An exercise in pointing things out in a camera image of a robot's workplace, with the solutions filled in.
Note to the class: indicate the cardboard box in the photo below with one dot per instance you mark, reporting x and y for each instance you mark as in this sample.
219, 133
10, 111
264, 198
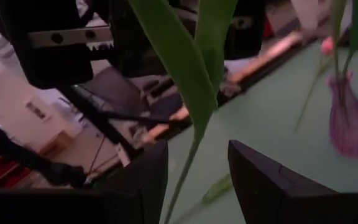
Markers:
56, 143

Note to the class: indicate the blue and grey office chair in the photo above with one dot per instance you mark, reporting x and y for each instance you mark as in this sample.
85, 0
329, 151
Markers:
113, 90

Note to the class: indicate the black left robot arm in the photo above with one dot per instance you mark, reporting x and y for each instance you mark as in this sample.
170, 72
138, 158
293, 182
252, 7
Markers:
250, 37

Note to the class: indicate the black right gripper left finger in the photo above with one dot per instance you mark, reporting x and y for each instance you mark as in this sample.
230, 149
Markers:
148, 174

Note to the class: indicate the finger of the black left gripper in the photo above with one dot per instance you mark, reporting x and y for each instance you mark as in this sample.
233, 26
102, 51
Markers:
57, 67
132, 46

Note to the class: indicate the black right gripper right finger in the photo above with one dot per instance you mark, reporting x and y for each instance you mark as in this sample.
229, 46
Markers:
259, 186

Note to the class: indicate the pink ribbed glass vase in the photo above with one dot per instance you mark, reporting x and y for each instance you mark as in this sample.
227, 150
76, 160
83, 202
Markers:
353, 124

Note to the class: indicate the wooden board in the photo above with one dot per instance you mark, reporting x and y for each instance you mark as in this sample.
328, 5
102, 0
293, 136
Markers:
278, 46

